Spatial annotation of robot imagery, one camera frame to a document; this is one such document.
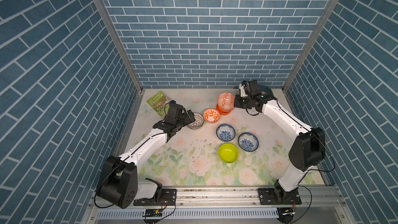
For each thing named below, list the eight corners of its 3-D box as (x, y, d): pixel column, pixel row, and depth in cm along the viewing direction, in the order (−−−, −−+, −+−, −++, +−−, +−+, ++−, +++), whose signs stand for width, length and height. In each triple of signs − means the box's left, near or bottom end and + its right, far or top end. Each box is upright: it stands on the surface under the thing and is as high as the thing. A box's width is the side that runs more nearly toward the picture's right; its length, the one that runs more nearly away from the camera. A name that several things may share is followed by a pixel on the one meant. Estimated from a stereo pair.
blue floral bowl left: (216, 141, 94) (217, 138, 91) (216, 128, 100) (216, 124, 97) (235, 141, 94) (236, 138, 91) (233, 128, 100) (234, 124, 97)
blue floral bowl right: (238, 151, 90) (239, 148, 87) (236, 135, 97) (237, 132, 94) (258, 151, 90) (260, 148, 87) (255, 135, 97) (256, 132, 94)
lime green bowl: (218, 164, 86) (219, 160, 82) (217, 147, 93) (218, 143, 89) (238, 164, 86) (239, 161, 82) (236, 147, 93) (237, 143, 89)
